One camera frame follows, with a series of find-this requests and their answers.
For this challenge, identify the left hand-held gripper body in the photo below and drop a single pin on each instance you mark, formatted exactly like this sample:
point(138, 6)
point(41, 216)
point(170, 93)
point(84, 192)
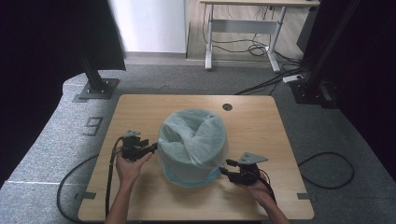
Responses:
point(132, 152)

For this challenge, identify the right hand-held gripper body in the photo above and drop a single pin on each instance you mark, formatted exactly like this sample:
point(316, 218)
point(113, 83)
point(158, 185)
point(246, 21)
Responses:
point(247, 175)

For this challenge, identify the green plastic trash bin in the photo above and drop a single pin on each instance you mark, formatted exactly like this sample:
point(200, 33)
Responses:
point(186, 172)

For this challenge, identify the white bag with blue band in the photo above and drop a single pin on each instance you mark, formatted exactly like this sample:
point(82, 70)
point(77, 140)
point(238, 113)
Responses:
point(193, 140)

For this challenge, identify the person's left hand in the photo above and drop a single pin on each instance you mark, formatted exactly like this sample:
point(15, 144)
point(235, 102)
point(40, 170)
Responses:
point(129, 171)

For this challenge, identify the person's right hand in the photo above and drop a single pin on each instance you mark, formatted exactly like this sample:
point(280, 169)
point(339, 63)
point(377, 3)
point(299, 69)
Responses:
point(260, 191)

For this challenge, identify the round black table grommet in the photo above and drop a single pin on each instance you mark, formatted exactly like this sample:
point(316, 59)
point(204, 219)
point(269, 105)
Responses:
point(227, 106)

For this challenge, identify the grey floor tape piece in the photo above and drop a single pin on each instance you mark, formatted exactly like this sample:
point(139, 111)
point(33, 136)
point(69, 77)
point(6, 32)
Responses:
point(87, 195)

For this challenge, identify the black metal stand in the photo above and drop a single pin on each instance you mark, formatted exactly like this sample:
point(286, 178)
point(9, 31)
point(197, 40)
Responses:
point(314, 74)
point(95, 81)

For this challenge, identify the white power strip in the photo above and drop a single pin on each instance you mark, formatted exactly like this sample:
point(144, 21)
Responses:
point(292, 78)

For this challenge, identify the black curtain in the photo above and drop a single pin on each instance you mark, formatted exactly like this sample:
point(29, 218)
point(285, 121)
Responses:
point(373, 62)
point(37, 62)

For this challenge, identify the white-legged wooden desk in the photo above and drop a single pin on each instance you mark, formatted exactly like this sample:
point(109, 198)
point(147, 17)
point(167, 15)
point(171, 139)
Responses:
point(246, 26)

